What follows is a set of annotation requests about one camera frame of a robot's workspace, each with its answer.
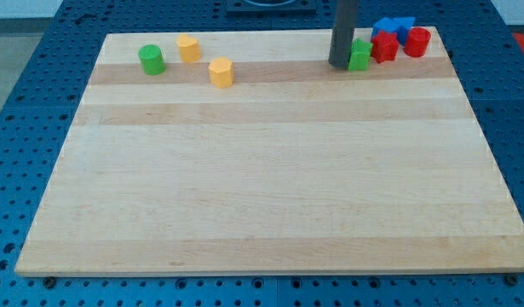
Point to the yellow hexagon block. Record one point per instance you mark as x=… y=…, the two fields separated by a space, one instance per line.
x=221 y=72

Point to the green star block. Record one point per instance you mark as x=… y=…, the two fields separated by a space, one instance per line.
x=360 y=55

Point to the red star block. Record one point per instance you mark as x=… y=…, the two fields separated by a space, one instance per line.
x=384 y=46

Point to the wooden board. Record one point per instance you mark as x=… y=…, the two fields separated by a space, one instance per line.
x=298 y=168

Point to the yellow heart block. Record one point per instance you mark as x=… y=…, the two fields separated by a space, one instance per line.
x=189 y=49

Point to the green cylinder block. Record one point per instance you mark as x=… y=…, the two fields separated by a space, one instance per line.
x=151 y=59

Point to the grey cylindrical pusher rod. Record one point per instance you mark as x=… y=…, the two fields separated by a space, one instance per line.
x=345 y=22

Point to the blue cube block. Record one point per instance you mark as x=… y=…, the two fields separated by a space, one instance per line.
x=385 y=24

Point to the blue triangle block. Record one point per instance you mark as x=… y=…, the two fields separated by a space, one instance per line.
x=405 y=24

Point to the red cylinder block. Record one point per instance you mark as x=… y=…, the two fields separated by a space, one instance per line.
x=417 y=42

